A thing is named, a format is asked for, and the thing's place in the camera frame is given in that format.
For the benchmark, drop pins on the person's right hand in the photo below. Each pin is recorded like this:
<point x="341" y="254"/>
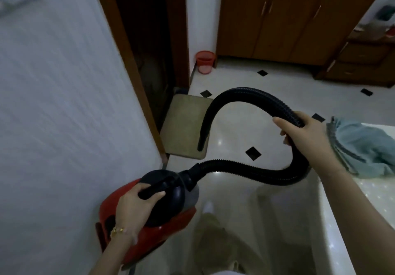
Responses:
<point x="311" y="142"/>

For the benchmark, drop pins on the person's left hand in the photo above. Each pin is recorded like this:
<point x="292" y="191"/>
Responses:
<point x="132" y="210"/>

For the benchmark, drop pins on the red and black vacuum cleaner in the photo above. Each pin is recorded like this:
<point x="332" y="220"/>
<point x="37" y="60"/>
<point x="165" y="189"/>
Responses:
<point x="172" y="197"/>

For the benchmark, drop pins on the person's left forearm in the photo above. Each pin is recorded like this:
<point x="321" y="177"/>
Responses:
<point x="114" y="256"/>

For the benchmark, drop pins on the person's right forearm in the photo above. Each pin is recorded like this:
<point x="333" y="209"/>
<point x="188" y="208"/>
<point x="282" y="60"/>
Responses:
<point x="358" y="222"/>

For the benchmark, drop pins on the beige floor mat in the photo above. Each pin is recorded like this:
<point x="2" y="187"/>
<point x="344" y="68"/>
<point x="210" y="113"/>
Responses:
<point x="183" y="126"/>

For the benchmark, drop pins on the light blue cloth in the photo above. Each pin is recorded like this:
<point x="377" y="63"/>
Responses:
<point x="361" y="148"/>

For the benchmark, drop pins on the white right shoe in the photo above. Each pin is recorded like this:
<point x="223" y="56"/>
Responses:
<point x="208" y="207"/>

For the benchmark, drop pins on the brown wooden drawer cabinet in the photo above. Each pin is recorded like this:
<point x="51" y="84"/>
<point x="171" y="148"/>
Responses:
<point x="361" y="62"/>

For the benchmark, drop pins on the khaki trousers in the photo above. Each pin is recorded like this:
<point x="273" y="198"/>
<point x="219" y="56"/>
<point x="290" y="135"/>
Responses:
<point x="222" y="247"/>

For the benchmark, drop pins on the cream dining table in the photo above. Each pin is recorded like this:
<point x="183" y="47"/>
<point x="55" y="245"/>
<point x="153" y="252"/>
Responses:
<point x="336" y="237"/>

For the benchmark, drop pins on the brown wooden wardrobe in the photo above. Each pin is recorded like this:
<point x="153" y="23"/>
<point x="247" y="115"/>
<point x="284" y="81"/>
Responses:
<point x="277" y="15"/>

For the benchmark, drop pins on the red plastic waste basket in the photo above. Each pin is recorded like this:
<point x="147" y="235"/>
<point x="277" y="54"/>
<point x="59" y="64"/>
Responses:
<point x="205" y="62"/>

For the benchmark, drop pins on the brown wooden door frame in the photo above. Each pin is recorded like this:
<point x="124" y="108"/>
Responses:
<point x="145" y="37"/>

